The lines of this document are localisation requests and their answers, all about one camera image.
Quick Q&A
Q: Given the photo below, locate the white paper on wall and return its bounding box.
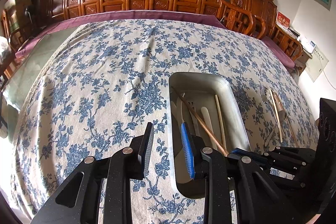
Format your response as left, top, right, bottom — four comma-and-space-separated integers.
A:
305, 46, 329, 82

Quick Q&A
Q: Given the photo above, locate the white plastic fork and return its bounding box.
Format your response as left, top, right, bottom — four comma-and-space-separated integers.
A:
177, 97, 201, 136

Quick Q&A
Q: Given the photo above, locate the stainless steel tray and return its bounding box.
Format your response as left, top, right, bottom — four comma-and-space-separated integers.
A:
169, 72, 251, 198

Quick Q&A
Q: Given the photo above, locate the dark brown wooden chopstick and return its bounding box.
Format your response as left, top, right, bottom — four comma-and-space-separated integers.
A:
171, 86, 228, 156

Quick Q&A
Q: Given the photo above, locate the light bamboo chopstick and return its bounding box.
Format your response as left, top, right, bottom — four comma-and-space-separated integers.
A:
215, 94, 227, 149

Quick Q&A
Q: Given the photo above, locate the red sign card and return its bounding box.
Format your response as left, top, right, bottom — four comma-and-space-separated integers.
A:
276, 11, 290, 30

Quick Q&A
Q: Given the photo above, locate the blue floral tablecloth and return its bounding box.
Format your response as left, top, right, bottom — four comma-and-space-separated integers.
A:
11, 18, 320, 224

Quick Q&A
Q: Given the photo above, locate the steel fork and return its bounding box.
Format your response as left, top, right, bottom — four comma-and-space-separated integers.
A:
259, 83, 279, 148

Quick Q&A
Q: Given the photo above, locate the purple bench cushion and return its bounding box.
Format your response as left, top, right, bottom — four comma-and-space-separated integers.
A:
16, 10, 295, 76

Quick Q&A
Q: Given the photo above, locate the pale bamboo chopstick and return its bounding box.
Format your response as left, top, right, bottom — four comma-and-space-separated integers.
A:
269, 88, 283, 144

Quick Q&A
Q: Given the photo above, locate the wooden armchair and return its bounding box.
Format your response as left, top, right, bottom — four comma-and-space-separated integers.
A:
219, 0, 268, 40

